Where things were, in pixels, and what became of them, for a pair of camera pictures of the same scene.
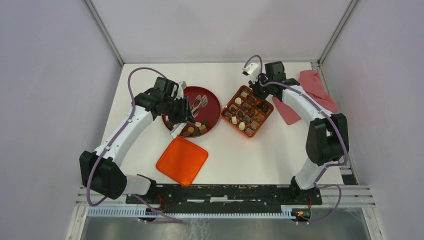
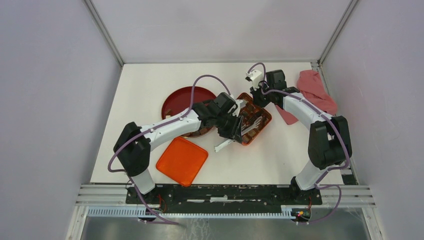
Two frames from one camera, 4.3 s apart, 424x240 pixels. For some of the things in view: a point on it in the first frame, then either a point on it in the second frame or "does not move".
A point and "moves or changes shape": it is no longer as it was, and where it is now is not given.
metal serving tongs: [198, 102] moves or changes shape
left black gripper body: [178, 110] to [228, 125]
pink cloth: [311, 85] does not move
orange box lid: [182, 160] does not move
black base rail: [228, 199] does not move
